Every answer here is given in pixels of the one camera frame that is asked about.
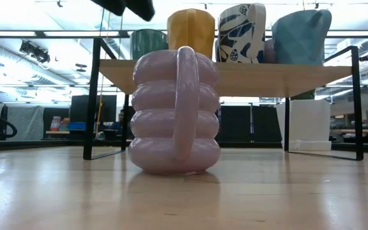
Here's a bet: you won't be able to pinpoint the teal mug white interior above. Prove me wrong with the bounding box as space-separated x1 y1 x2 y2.
130 28 169 61

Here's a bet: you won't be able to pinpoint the yellow mug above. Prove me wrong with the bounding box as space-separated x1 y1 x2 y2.
166 8 216 60

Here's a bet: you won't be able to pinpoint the white blue leaf-pattern mug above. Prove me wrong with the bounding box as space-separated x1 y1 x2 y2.
216 2 267 64

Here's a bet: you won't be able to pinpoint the lavender ribbed mug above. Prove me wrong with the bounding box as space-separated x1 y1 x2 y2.
263 38 276 64

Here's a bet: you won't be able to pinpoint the light blue faceted mug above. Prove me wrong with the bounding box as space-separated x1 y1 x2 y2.
271 8 333 66

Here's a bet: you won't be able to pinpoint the black ceiling spotlight fixture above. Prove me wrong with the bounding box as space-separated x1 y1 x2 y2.
19 40 51 64

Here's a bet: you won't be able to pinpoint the blue plastic bin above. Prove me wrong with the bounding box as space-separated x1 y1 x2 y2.
68 121 88 131

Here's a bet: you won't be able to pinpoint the wooden shelf riser black legs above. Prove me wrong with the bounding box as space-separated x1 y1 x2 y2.
82 36 365 161

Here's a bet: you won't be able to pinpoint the grey cloth panel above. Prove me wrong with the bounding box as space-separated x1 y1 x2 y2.
6 105 46 142

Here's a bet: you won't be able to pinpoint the green cactus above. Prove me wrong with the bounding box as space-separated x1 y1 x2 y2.
291 89 316 100

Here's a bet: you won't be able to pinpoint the white hexagonal plant pot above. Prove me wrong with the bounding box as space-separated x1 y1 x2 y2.
276 98 332 151

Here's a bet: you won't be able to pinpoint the wooden table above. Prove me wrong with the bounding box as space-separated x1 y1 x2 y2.
330 128 368 135

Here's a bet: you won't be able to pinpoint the black aluminium rig frame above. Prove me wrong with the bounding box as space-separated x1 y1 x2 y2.
0 139 368 153

